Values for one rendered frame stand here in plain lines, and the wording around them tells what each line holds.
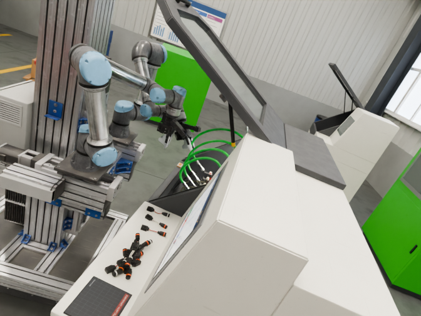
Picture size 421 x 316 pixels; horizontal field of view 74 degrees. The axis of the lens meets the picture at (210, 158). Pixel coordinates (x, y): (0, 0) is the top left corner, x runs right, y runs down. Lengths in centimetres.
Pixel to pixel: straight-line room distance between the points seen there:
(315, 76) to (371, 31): 167
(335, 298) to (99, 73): 107
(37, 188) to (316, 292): 132
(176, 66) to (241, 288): 436
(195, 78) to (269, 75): 366
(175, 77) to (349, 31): 519
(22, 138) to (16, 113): 14
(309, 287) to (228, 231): 24
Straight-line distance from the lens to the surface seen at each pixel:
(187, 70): 487
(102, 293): 116
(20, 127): 186
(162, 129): 159
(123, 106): 195
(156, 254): 132
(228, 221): 65
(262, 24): 807
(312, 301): 76
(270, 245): 66
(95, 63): 121
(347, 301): 80
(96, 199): 167
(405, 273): 396
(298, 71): 835
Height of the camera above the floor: 192
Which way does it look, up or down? 24 degrees down
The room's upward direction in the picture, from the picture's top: 21 degrees clockwise
